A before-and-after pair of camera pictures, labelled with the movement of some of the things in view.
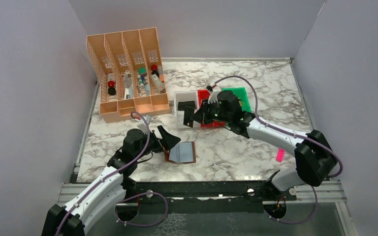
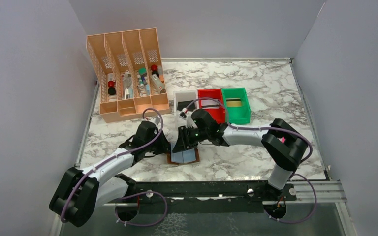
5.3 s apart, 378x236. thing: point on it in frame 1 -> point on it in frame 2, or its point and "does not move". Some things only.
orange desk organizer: (127, 67) does not move
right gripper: (202, 115) -> (183, 141)
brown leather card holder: (181, 152) does not move
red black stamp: (111, 90) does not move
